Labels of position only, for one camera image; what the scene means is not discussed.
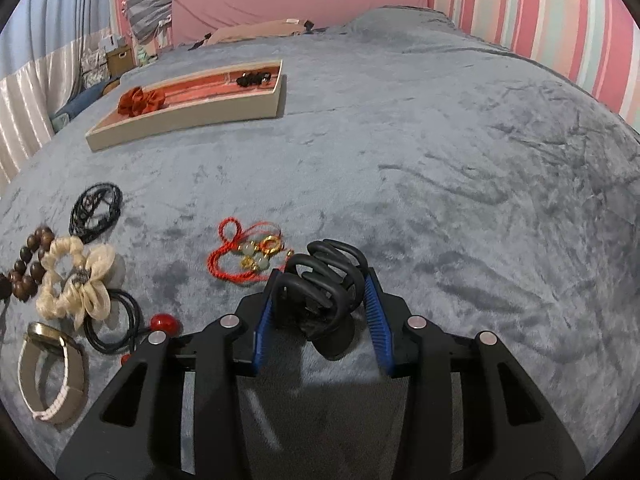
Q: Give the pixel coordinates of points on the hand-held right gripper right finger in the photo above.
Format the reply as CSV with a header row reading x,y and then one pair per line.
x,y
378,325

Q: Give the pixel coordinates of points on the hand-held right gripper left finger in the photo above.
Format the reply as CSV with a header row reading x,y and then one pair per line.
x,y
265,325

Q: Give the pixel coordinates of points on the black hair claw clip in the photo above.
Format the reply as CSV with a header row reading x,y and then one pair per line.
x,y
320,271

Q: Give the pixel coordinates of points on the cream lace scrunchie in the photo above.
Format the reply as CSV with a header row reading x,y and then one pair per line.
x,y
97,300

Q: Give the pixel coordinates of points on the beige jewelry tray pink lining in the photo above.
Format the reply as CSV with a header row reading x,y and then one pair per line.
x,y
200,120

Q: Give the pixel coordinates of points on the grey plush blanket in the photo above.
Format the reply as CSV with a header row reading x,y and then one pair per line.
x,y
425,170

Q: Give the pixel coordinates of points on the black hair accessory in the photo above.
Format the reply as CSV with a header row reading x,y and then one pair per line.
x,y
252,79

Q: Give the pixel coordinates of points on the red fabric flower scrunchie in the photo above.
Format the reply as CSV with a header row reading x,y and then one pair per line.
x,y
141,101

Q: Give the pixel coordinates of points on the blue folded cloth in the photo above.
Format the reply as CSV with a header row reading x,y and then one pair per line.
x,y
85,100

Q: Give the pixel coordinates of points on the beige pillow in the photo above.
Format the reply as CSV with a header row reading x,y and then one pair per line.
x,y
255,31

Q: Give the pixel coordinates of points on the cardboard box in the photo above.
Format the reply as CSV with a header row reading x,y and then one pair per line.
x,y
120,61

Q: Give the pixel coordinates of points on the patterned bag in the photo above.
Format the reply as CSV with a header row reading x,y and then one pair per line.
x,y
92,70

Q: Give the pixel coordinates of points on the white satin curtain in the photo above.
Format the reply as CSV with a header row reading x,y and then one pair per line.
x,y
25,105

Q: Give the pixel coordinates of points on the blue curtain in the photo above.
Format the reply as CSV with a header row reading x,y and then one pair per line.
x,y
55,5

